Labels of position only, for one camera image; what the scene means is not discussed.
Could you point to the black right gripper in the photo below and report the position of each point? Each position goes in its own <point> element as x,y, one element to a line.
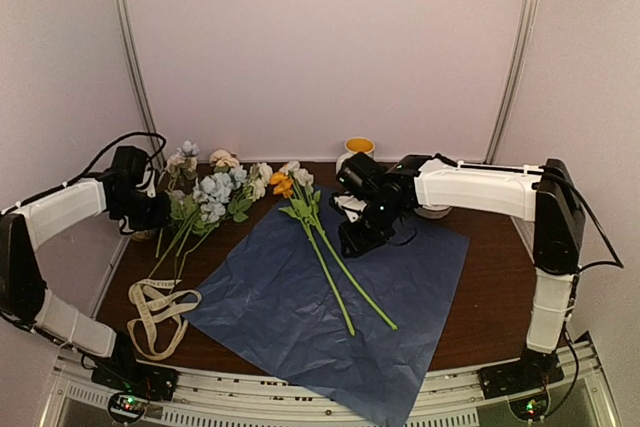
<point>357,243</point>

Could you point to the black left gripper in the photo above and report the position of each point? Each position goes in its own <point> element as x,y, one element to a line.
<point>161,217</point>

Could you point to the white flower stem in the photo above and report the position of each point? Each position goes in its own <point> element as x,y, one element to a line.
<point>345,270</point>

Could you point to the orange flower stem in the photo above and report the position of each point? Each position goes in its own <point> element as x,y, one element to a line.
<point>296,184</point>

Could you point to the blue wrapping paper sheet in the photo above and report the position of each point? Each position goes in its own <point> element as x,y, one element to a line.
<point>270,304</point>

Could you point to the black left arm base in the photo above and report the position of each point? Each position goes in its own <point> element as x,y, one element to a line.
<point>122,371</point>

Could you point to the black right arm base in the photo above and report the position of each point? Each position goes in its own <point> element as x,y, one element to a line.
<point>531,371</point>

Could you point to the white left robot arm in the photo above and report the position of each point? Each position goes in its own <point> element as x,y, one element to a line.
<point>57,242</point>

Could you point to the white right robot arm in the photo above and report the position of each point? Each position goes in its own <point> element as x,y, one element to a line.
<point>538,202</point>

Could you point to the white scalloped bowl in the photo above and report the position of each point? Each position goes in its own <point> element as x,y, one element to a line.
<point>433,213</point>

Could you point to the white mug yellow inside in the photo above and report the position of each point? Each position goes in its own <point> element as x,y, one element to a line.
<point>356,145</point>

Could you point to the cream printed ribbon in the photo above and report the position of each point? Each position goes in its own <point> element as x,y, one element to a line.
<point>156,301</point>

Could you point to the left circuit board with LEDs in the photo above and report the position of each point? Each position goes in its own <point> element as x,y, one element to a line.
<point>126,408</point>

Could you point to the circuit board with leds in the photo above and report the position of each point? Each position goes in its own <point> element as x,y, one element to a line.
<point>529,409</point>
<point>126,408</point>

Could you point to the right circuit board with LEDs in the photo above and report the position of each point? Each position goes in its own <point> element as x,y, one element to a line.
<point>529,409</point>

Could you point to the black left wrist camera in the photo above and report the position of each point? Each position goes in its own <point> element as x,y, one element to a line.
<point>130,161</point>

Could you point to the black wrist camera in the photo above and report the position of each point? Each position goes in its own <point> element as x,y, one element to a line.
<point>359,174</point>
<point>130,161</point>

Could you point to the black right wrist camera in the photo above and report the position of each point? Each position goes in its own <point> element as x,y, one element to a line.
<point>359,174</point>

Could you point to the left aluminium frame post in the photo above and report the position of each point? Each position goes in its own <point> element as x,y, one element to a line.
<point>134,67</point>

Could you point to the aluminium frame post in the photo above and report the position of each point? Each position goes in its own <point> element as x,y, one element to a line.
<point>525,27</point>
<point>134,67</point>

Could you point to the right aluminium frame post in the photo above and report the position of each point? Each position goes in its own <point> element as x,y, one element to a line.
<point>525,27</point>

